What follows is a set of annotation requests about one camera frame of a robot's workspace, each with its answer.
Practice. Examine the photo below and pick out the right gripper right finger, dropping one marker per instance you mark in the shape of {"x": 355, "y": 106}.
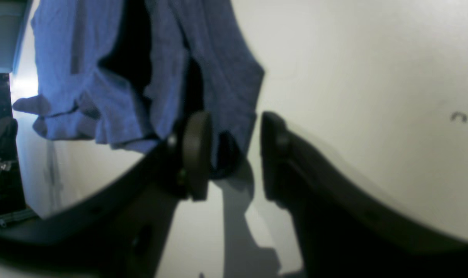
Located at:
{"x": 343, "y": 232}

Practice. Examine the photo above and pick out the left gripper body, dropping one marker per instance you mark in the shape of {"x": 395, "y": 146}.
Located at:
{"x": 12, "y": 196}

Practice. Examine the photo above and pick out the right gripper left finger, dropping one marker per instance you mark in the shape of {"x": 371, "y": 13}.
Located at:
{"x": 121, "y": 231}

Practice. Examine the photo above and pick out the blue grey T-shirt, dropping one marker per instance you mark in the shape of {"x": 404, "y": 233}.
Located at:
{"x": 122, "y": 72}

